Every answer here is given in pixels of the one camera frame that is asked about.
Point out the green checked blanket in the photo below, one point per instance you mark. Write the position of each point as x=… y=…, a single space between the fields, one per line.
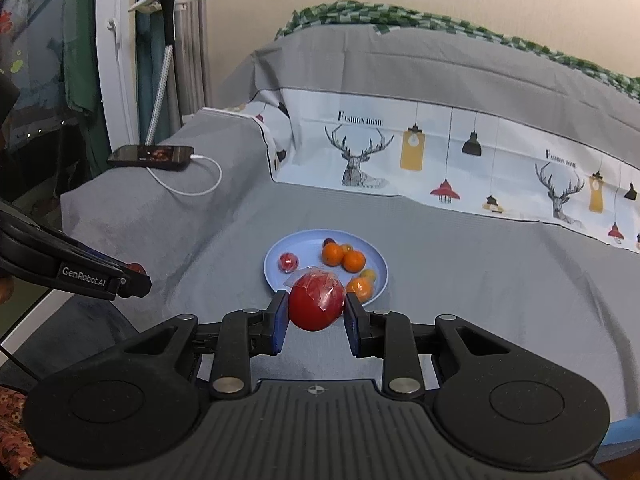
x=450 y=22

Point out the blue mattress edge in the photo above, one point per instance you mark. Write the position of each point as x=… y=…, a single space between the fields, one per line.
x=622 y=432

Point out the small bright red fruit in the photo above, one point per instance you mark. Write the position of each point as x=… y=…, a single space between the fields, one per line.
x=135 y=266

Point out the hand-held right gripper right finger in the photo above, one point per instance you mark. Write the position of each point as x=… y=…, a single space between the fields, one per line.
x=352 y=325

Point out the light blue plate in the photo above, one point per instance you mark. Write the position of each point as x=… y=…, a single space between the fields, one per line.
x=306 y=241

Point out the person's left hand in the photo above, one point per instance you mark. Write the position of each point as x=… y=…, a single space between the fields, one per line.
x=5 y=291

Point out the black smartphone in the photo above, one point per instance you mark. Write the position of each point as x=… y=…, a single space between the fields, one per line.
x=150 y=156

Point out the deer and lamp printed cloth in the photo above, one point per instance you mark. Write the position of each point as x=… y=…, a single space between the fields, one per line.
x=450 y=160

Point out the floral patterned clothing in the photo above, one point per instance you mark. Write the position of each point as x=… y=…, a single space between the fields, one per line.
x=15 y=435

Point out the yellow-green small fruit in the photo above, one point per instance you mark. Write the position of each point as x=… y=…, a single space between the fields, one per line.
x=370 y=275

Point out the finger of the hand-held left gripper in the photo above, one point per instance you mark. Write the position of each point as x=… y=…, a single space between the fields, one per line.
x=137 y=285
x=107 y=256

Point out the plastic red apple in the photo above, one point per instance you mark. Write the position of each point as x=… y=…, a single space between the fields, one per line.
x=315 y=302

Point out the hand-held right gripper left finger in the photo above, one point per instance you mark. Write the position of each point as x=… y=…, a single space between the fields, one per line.
x=280 y=322

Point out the white curved door frame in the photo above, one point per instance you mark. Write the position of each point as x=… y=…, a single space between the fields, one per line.
x=120 y=85

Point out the small orange mandarin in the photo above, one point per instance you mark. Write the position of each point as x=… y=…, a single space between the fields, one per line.
x=332 y=254
x=354 y=261

